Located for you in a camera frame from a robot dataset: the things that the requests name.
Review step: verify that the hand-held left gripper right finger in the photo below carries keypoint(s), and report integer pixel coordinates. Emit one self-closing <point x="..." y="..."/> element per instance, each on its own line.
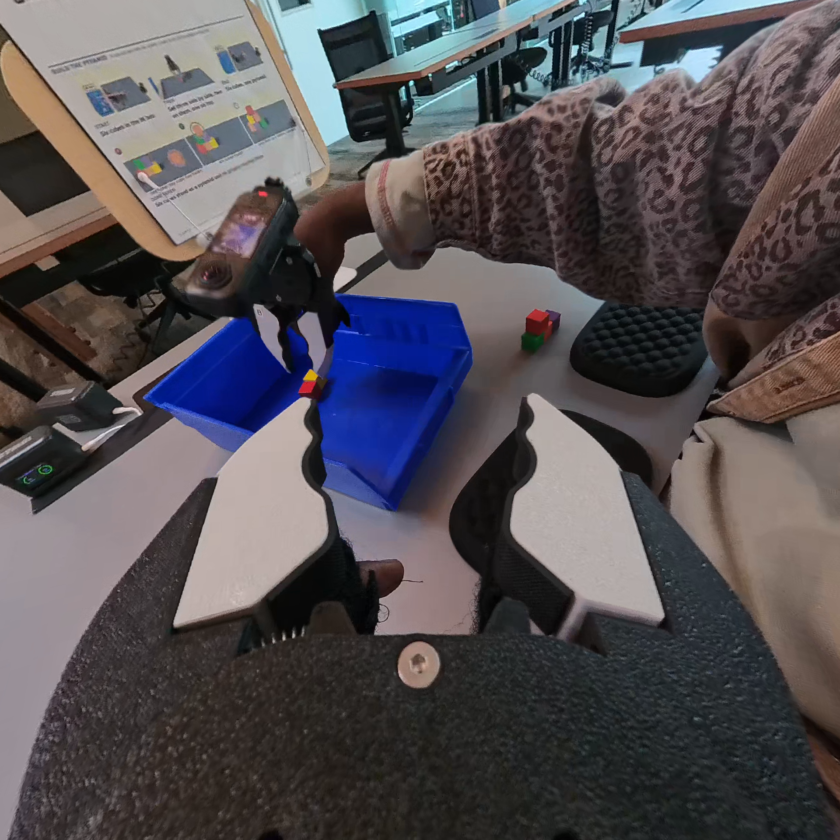
<point x="584" y="525"/>

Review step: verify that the printed instruction sheet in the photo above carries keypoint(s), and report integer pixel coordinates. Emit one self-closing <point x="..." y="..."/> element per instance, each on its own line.
<point x="131" y="52"/>

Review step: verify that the long brown-edged office desk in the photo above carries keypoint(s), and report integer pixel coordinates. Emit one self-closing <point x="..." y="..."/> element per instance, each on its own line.
<point x="420" y="65"/>

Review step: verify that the person's leopard print jacket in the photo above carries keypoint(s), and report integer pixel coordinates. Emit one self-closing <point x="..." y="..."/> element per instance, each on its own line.
<point x="787" y="249"/>

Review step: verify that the pale desk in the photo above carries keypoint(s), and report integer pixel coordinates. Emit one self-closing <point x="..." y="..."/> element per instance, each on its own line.
<point x="98" y="558"/>

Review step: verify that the black monitor screen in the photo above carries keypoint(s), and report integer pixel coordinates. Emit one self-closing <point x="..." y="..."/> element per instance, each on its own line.
<point x="33" y="177"/>

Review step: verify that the black office chair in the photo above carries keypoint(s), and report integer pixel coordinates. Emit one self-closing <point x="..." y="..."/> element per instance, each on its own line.
<point x="525" y="59"/>
<point x="111" y="282"/>
<point x="351" y="46"/>

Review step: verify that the person's right forearm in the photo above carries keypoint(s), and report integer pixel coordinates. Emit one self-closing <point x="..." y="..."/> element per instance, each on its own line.
<point x="558" y="164"/>

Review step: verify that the wood-edged side desk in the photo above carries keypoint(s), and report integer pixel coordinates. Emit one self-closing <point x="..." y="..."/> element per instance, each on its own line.
<point x="39" y="246"/>

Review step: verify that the blue plastic bin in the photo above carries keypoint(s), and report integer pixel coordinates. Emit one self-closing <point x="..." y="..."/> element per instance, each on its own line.
<point x="394" y="407"/>

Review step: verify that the person's right hand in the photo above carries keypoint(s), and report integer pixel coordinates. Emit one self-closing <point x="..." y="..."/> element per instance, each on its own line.
<point x="338" y="229"/>

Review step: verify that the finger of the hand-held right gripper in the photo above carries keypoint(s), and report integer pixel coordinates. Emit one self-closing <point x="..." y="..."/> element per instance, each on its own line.
<point x="329" y="338"/>
<point x="275" y="338"/>

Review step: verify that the purple wooden cube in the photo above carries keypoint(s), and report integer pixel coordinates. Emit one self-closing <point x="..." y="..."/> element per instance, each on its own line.
<point x="555" y="319"/>

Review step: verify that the person's left hand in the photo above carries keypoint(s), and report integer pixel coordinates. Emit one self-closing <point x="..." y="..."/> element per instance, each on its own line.
<point x="384" y="574"/>

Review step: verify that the black charger block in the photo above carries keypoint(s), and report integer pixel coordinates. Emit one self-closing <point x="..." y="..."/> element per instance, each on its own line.
<point x="75" y="403"/>

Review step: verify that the black power bank with screen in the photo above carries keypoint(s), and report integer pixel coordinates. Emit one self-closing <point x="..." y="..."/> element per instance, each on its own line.
<point x="36" y="463"/>

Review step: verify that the beige rounded board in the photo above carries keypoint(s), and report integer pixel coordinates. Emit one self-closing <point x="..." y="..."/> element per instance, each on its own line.
<point x="308" y="131"/>

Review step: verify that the person's beige pants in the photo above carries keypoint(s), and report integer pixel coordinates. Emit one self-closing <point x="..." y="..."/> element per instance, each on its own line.
<point x="754" y="525"/>

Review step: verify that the black bumpy wrist rest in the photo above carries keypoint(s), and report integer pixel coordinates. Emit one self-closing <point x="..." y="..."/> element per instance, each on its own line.
<point x="636" y="348"/>

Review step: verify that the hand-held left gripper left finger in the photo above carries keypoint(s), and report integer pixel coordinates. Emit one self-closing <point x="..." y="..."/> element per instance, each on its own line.
<point x="256" y="525"/>

